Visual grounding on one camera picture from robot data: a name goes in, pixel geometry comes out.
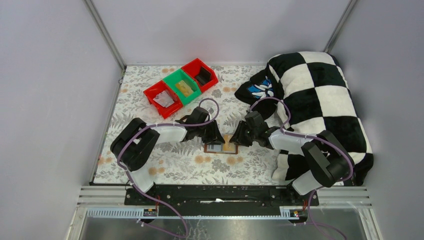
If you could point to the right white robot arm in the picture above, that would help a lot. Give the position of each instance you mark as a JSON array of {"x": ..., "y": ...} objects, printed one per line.
[{"x": 326, "y": 158}]

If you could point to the gold VIP card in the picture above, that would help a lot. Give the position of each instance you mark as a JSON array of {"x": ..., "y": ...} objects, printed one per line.
[{"x": 229, "y": 147}]

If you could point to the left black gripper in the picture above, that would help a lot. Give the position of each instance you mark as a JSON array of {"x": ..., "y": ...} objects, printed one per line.
[{"x": 209, "y": 134}]

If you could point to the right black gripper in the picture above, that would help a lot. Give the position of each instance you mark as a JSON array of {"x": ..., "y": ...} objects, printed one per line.
[{"x": 244, "y": 134}]

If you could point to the silver card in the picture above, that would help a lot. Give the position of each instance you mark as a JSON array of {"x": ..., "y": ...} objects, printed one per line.
[{"x": 164, "y": 99}]

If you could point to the green bin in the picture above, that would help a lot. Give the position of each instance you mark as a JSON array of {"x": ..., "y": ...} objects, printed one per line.
[{"x": 177, "y": 76}]

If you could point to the red bin far right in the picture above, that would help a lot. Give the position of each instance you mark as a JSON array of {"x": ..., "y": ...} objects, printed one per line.
[{"x": 192, "y": 69}]

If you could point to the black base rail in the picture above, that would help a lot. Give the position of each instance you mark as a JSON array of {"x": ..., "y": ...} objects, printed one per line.
[{"x": 219, "y": 200}]

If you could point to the checkered black white pillow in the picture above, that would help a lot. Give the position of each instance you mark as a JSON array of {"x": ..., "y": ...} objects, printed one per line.
[{"x": 316, "y": 97}]

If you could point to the aluminium frame rails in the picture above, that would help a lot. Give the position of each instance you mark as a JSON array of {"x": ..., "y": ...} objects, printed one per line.
[{"x": 339, "y": 197}]

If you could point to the black cap with blue logo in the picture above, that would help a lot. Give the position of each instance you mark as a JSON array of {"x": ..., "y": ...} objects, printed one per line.
[{"x": 261, "y": 85}]

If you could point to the red bin near left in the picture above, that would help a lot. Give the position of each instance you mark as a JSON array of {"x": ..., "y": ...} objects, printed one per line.
[{"x": 156, "y": 88}]

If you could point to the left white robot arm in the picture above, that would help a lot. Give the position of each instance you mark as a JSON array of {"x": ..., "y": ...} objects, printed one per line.
[{"x": 134, "y": 145}]

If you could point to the red bin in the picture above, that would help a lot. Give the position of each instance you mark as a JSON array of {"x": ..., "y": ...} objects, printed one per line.
[
  {"x": 156, "y": 88},
  {"x": 192, "y": 69}
]

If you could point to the brown leather card holder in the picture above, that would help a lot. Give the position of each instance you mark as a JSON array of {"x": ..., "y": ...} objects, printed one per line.
[{"x": 222, "y": 151}]

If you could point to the floral table cloth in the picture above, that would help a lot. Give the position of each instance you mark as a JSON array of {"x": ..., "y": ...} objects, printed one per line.
[{"x": 187, "y": 162}]

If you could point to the black item in red bin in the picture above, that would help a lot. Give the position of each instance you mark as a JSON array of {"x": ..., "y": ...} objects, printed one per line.
[{"x": 203, "y": 77}]

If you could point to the yellow card in green bin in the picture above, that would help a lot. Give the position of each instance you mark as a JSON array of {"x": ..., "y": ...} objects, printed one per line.
[{"x": 184, "y": 88}]

